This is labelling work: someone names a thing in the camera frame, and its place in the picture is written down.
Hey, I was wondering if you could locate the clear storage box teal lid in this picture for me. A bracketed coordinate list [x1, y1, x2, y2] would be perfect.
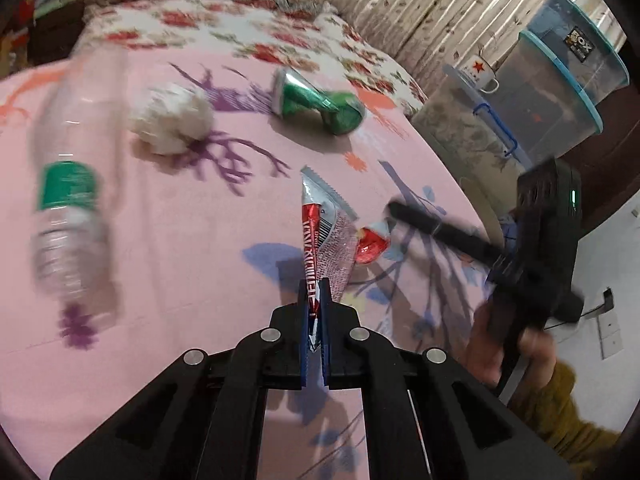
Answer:
[500, 30, 603, 166]

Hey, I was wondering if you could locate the crushed green can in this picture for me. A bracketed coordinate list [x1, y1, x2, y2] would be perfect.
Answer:
[271, 66, 367, 136]

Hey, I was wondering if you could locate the small red candy wrapper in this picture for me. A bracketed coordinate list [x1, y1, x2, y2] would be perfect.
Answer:
[354, 220, 392, 264]

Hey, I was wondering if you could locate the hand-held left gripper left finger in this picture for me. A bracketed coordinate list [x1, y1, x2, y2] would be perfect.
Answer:
[50, 277, 308, 480]

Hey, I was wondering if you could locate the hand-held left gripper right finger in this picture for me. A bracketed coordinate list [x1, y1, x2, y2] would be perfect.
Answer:
[319, 277, 576, 480]

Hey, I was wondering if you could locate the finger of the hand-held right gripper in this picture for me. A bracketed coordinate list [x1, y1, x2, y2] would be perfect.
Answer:
[389, 200, 506, 267]

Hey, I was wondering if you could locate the carved wooden headboard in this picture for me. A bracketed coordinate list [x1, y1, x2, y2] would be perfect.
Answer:
[22, 0, 88, 68]

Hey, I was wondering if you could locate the person's right forearm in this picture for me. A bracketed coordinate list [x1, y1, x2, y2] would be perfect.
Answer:
[505, 360, 631, 463]

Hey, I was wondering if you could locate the white floral bedsheet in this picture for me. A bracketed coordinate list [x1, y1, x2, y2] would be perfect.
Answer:
[75, 0, 426, 116]

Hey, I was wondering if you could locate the person's right hand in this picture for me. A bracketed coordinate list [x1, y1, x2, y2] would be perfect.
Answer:
[462, 302, 558, 396]

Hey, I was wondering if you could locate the clear storage box dark sticker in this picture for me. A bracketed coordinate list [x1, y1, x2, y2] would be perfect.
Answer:
[529, 0, 630, 106]

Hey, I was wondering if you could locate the black power plug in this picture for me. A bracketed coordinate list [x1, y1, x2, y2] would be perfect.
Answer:
[582, 286, 617, 318]

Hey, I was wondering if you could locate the pink floral tablecloth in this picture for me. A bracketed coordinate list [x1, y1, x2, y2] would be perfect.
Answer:
[0, 42, 506, 480]

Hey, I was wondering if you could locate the beige leaf print curtain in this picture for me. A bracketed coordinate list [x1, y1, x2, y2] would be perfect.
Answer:
[277, 0, 586, 106]

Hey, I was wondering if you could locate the crumpled white tissue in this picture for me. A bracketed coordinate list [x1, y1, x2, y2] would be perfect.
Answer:
[127, 84, 215, 156]

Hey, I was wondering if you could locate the clear storage box blue handle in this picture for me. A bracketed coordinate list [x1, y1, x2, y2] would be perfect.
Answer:
[411, 64, 531, 221]

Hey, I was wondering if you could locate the white enamel mug red star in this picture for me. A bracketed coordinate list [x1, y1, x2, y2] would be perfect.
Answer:
[457, 55, 501, 95]

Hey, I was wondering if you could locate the red snack wrapper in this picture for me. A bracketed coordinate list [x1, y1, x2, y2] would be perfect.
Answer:
[299, 166, 360, 353]

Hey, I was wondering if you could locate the clear plastic bottle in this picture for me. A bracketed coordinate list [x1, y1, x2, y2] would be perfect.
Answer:
[27, 50, 126, 321]

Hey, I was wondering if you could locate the white wall socket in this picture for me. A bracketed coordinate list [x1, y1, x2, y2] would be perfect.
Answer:
[597, 310, 626, 360]

